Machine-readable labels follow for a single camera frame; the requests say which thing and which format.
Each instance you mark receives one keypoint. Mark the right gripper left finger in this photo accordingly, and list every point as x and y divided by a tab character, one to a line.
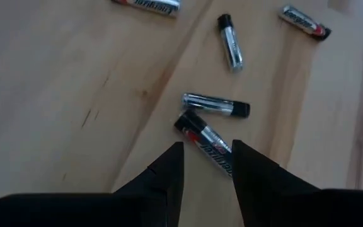
137	208

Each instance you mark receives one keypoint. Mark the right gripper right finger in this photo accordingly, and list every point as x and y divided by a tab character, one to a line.
279	205

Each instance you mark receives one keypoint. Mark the silver battery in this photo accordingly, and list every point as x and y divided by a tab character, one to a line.
304	22
151	5
231	44
206	138
216	105

